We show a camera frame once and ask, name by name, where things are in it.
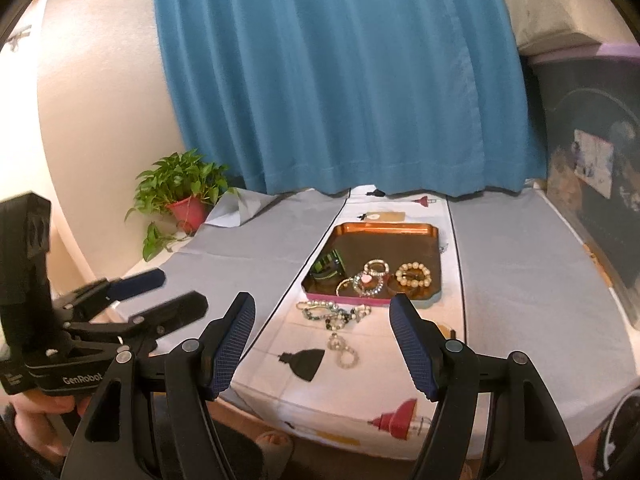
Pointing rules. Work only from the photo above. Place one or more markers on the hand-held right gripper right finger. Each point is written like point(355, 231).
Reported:
point(412, 345)

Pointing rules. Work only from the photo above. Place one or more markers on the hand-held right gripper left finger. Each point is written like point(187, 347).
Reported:
point(234, 340)

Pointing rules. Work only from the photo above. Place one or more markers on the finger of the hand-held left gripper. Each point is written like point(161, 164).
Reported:
point(170, 310)
point(137, 282)

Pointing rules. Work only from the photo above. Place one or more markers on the copper tray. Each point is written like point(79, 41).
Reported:
point(380, 242)

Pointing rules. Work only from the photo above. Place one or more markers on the black wrist watch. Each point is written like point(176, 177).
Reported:
point(325, 270)

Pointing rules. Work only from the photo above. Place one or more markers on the person's left hand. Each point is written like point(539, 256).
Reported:
point(47, 410)

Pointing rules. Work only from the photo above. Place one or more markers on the white printed table runner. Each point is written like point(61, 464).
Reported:
point(370, 370)

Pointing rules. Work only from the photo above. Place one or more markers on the green plant in red pot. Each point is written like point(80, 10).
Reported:
point(182, 185)

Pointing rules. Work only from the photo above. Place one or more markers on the person's foot in slipper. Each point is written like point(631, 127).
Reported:
point(272, 447)

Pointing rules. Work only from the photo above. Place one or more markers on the grey tablecloth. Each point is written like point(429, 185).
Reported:
point(525, 285)

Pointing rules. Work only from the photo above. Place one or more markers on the clear storage box purple lid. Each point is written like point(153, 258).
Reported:
point(590, 220)

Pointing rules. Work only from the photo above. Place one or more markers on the white fan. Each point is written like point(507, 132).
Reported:
point(622, 440)

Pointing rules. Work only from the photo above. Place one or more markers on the paper label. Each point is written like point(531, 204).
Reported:
point(594, 162)

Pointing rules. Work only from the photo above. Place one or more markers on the blue curtain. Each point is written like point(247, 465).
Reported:
point(340, 75)

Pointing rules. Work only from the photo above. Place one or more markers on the beige fabric storage bag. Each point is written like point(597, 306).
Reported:
point(560, 5)

